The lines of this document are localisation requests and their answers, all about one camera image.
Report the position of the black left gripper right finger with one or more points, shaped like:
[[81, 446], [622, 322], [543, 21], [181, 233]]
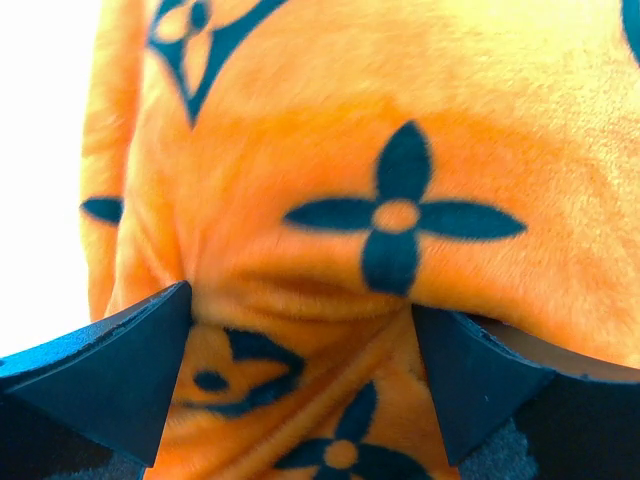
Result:
[[511, 406]]

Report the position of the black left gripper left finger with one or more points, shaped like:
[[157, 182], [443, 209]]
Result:
[[92, 404]]

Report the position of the orange patterned pillowcase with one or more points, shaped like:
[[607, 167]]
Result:
[[316, 170]]

